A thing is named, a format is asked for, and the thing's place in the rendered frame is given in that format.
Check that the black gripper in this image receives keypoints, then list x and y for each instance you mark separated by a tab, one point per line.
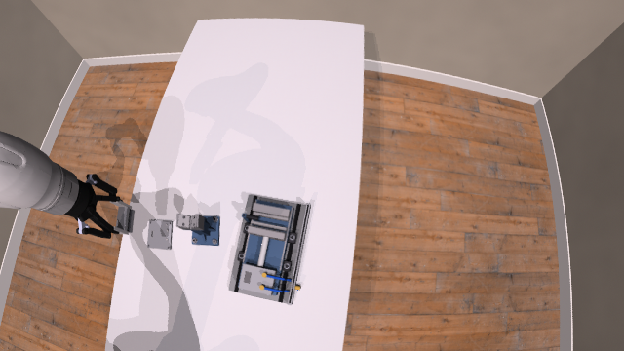
81	212

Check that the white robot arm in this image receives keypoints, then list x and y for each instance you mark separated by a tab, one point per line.
30	179

